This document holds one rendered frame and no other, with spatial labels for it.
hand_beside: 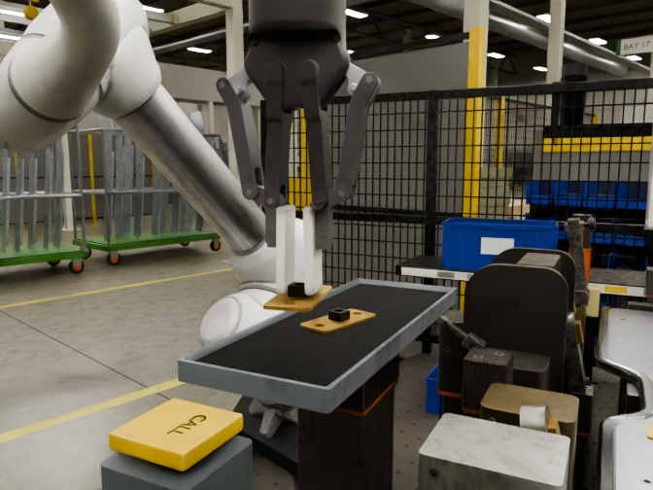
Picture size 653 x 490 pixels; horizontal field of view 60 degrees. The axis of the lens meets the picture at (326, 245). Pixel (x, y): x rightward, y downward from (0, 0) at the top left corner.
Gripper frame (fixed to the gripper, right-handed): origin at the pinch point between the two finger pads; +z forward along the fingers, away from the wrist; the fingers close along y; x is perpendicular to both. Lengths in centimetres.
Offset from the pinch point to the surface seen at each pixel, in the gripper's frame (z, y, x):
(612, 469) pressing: 25.0, 29.3, 17.3
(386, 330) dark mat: 9.3, 6.0, 10.0
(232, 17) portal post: -193, -275, 659
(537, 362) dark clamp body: 17.3, 22.7, 27.3
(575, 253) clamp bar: 10, 35, 74
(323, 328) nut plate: 9.0, 0.0, 8.2
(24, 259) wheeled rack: 97, -462, 489
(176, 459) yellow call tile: 9.8, -2.6, -16.6
